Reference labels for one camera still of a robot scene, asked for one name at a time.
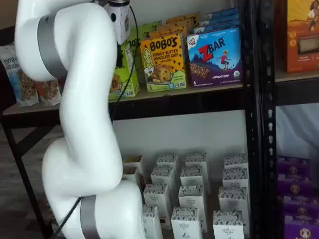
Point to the blue Zbar chocolate chip box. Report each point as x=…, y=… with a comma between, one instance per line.
x=224, y=13
x=216, y=28
x=214, y=59
x=221, y=21

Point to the purple snack box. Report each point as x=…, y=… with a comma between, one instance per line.
x=296, y=186
x=294, y=165
x=301, y=207
x=302, y=230

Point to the white Organic Pantry box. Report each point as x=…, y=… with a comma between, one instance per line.
x=235, y=179
x=192, y=199
x=192, y=178
x=167, y=161
x=233, y=201
x=155, y=199
x=162, y=178
x=150, y=224
x=235, y=161
x=228, y=226
x=197, y=160
x=186, y=224

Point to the large orange cardboard box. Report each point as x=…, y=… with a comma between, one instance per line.
x=299, y=37

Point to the yellow Bobo's peanut butter box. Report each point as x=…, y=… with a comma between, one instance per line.
x=184, y=17
x=169, y=74
x=172, y=31
x=179, y=23

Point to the small white snack box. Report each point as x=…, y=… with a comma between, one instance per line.
x=133, y=161
x=129, y=175

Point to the white blue Purely Elizabeth bag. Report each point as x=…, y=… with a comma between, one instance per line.
x=23, y=92

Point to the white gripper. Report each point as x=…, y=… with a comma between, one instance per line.
x=120, y=22

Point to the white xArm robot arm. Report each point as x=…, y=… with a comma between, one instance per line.
x=87, y=99

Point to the black metal shelf frame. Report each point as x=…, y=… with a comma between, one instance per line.
x=269, y=74
x=251, y=124

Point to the green Bobo's apple pie box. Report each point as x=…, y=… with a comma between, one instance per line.
x=149, y=27
x=133, y=37
x=129, y=84

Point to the wooden shelf board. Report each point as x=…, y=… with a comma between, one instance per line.
x=199, y=89
x=296, y=76

